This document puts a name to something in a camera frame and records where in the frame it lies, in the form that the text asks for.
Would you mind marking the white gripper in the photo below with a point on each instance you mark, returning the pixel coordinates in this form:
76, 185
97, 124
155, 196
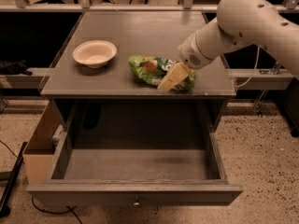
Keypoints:
191, 55

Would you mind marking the green rice chip bag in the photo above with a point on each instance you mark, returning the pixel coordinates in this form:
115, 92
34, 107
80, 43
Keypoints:
153, 69

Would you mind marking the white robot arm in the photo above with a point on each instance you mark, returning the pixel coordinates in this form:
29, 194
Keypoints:
238, 23

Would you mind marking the grey drawer cabinet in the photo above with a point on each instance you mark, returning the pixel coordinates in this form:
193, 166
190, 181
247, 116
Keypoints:
136, 33

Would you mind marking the open grey top drawer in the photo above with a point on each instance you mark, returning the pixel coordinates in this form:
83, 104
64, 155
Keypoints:
103, 157

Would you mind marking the white paper bowl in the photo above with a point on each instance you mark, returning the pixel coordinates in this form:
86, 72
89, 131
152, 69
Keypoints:
94, 54

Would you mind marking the black bar on floor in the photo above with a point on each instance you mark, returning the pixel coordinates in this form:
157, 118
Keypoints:
10, 177

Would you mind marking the black object on rail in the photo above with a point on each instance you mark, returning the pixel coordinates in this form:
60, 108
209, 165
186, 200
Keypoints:
14, 68

